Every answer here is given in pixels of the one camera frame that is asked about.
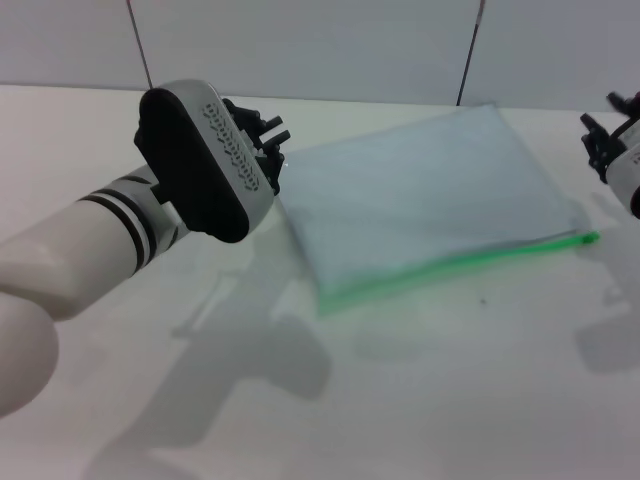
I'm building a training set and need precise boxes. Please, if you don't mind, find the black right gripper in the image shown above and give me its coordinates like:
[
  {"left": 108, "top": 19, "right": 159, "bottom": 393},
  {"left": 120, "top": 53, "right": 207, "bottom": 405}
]
[{"left": 579, "top": 90, "right": 640, "bottom": 184}]

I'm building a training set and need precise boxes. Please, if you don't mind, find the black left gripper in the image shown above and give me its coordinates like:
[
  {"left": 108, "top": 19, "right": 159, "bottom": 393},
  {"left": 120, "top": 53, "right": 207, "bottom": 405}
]
[{"left": 222, "top": 97, "right": 293, "bottom": 197}]

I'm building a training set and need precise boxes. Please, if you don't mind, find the transparent document bag green zipper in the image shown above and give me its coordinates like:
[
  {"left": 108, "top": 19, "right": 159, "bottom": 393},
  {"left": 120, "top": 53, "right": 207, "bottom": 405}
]
[{"left": 281, "top": 102, "right": 602, "bottom": 318}]

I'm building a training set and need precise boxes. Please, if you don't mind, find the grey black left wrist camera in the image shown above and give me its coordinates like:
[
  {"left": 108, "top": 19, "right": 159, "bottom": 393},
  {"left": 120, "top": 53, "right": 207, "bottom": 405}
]
[{"left": 133, "top": 78, "right": 274, "bottom": 245}]

